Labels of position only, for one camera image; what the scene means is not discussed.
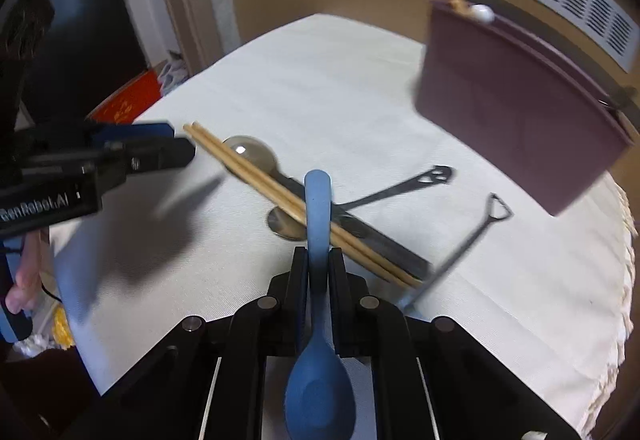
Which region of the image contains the metal spoon with shovel handle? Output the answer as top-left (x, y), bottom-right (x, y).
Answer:
top-left (399, 193), bottom-right (514, 312)

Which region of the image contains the maroon utensil holder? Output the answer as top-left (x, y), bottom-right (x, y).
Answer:
top-left (415, 0), bottom-right (635, 217)

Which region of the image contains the blue silicone spoon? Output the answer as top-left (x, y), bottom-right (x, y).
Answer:
top-left (284, 169), bottom-right (357, 440)

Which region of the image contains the dark appliance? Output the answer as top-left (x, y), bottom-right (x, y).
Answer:
top-left (0, 0), bottom-right (146, 131)

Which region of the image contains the person's left hand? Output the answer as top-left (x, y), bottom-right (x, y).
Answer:
top-left (5, 231), bottom-right (51, 316)

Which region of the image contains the metal spoon with flat handle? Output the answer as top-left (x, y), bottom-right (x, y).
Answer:
top-left (221, 135), bottom-right (434, 283)

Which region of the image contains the wooden chopstick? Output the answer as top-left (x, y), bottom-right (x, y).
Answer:
top-left (192, 121), bottom-right (425, 286)
top-left (183, 123), bottom-right (413, 291)

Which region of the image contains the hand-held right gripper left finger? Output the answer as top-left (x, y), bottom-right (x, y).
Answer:
top-left (65, 247), bottom-right (309, 440)

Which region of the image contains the white tablecloth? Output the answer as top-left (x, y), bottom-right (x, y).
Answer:
top-left (49, 12), bottom-right (640, 440)

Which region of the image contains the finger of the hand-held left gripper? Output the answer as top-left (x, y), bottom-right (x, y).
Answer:
top-left (105, 137), bottom-right (197, 187)
top-left (90, 120), bottom-right (174, 147)

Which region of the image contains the yellow object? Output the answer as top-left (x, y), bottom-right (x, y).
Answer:
top-left (51, 304), bottom-right (77, 348)

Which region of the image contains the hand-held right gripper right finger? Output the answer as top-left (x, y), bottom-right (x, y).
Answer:
top-left (327, 247), bottom-right (581, 440)

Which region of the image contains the spoon with black face handle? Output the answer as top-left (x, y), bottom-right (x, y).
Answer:
top-left (266, 165), bottom-right (456, 241)

